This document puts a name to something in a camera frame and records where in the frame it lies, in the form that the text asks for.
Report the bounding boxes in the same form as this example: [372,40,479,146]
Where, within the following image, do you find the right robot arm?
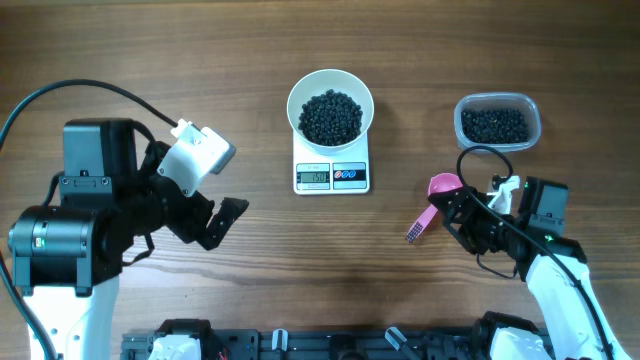
[427,173,629,359]

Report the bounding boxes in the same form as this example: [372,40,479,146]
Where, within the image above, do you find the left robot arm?
[8,119,248,359]

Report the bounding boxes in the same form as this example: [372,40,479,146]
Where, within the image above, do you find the clear plastic food container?
[454,92,542,152]

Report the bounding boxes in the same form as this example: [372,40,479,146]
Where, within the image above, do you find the black beans in bowl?
[296,89,363,147]

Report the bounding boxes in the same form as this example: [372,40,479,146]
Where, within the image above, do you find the white digital kitchen scale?
[293,134,371,195]

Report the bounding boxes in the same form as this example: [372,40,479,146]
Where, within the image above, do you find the pink measuring scoop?
[406,173,462,243]

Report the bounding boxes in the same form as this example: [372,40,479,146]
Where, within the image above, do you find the white bowl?
[286,69,375,152]

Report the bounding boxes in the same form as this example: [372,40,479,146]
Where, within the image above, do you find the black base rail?
[120,318,566,360]

